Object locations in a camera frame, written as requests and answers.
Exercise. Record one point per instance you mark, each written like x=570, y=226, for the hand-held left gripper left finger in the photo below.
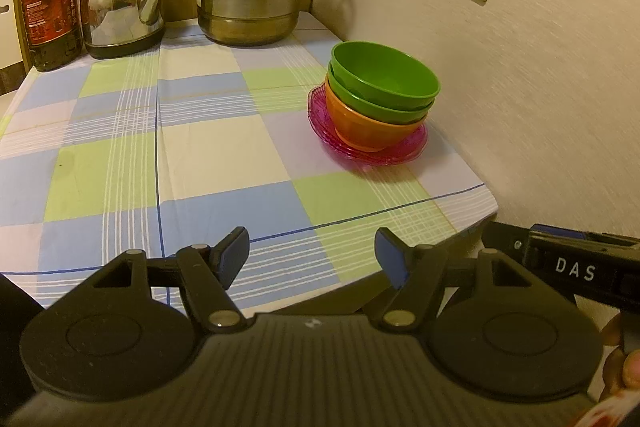
x=232, y=256

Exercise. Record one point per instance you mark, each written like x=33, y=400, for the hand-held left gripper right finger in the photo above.
x=392, y=259

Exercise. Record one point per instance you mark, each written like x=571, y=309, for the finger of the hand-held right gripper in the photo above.
x=505, y=239

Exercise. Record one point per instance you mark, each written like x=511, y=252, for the pink transparent plate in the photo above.
x=395, y=161
x=316, y=112
x=331, y=148

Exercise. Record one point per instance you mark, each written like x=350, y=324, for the orange plastic bowl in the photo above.
x=365, y=134

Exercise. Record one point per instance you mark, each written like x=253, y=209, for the green plastic bowl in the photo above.
x=380, y=72
x=380, y=112

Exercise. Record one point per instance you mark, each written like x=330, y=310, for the person's right hand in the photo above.
x=627, y=367

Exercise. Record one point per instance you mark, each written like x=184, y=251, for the checkered tablecloth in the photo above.
x=200, y=167

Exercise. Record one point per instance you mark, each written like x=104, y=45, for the stainless steel kettle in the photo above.
x=120, y=17

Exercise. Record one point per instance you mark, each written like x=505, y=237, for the cooking oil bottle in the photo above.
x=47, y=17

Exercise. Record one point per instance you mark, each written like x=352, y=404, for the white chair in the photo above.
x=9, y=37

